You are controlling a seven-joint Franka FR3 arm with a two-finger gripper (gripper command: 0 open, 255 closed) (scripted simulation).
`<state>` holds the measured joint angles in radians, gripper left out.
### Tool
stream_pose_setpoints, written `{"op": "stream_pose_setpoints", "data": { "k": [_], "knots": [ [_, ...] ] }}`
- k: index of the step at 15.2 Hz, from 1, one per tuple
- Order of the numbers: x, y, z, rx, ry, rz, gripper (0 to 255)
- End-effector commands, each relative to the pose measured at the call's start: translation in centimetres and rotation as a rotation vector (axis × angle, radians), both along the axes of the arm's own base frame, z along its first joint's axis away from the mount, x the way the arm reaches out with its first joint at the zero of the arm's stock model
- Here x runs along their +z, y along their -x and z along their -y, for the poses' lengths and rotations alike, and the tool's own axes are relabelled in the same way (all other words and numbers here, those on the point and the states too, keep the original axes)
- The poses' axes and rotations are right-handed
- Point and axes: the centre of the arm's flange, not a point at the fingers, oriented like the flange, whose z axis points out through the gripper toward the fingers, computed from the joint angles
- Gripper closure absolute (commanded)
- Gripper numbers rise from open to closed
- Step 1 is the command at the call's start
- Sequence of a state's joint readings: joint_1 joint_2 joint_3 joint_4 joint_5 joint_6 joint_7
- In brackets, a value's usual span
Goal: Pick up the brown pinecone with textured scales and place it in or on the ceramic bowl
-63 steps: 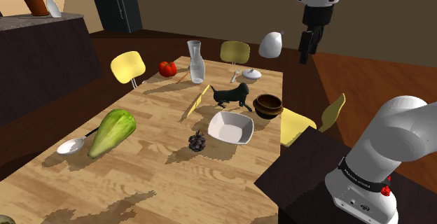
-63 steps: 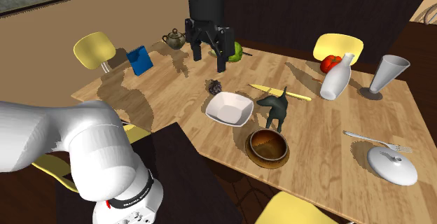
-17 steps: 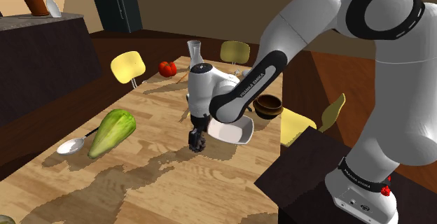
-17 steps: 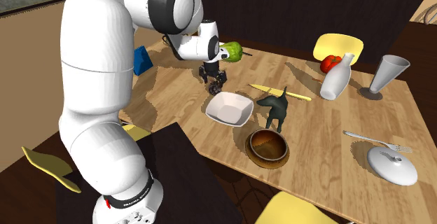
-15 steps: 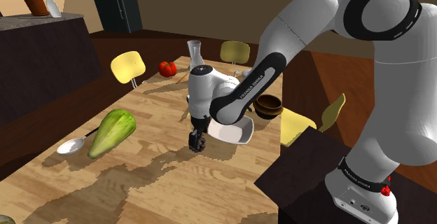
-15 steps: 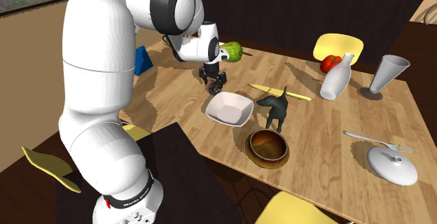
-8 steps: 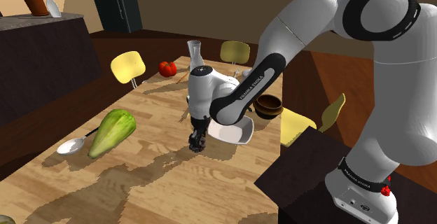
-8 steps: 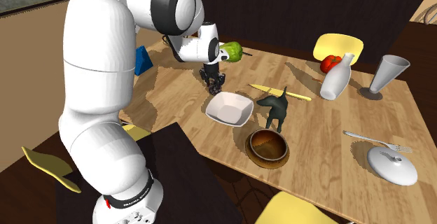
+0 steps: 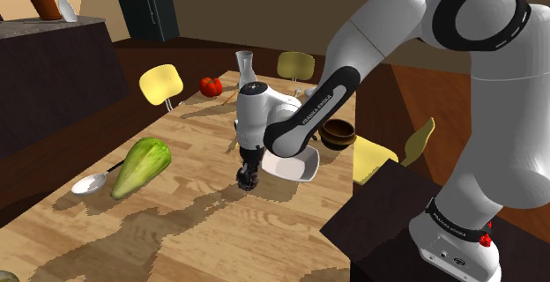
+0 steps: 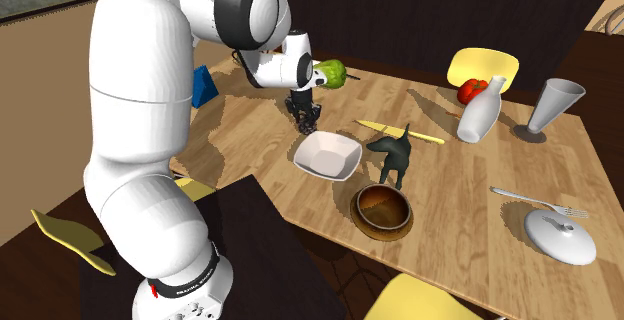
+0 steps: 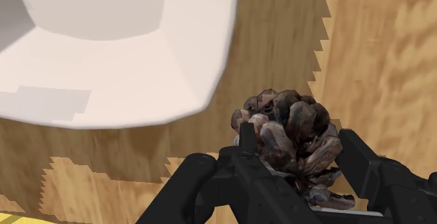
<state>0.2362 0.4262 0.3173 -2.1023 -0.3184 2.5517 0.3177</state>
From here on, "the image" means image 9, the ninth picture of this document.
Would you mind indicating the pale yellow chair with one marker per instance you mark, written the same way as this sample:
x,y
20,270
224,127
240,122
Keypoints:
x,y
161,84

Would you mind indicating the thin brown stick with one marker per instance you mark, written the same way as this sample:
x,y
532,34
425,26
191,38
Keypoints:
x,y
230,97

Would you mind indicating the dark counter with potted plant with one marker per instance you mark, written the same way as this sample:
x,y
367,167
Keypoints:
x,y
56,75

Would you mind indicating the white square bowl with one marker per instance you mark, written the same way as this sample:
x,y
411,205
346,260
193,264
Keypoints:
x,y
292,167

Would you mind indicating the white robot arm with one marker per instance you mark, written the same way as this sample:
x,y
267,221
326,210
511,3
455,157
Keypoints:
x,y
507,100

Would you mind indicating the clear glass vase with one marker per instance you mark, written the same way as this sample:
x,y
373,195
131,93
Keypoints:
x,y
246,68

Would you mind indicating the grey-green round object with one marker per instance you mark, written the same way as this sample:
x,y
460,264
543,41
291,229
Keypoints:
x,y
7,277

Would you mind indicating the wooden table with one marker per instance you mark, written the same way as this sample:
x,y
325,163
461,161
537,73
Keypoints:
x,y
193,229

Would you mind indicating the brown wooden bowl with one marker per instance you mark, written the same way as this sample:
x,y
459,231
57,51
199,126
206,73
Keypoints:
x,y
338,134

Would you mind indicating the red bell pepper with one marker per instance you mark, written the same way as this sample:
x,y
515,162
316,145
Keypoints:
x,y
210,87

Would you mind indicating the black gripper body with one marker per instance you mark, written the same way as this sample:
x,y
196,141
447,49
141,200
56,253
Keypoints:
x,y
251,156

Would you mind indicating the silver fork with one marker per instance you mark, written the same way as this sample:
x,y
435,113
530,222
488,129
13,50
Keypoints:
x,y
298,91

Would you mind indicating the yellow chair with olive back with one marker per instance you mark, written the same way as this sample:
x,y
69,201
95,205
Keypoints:
x,y
371,156

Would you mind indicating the dark tall refrigerator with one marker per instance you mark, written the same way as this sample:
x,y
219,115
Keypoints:
x,y
146,2

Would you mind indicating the green leafy cabbage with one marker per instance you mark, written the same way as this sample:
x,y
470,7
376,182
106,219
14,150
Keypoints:
x,y
141,165

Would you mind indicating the dark robot stand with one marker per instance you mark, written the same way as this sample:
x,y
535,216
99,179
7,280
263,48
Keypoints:
x,y
378,225

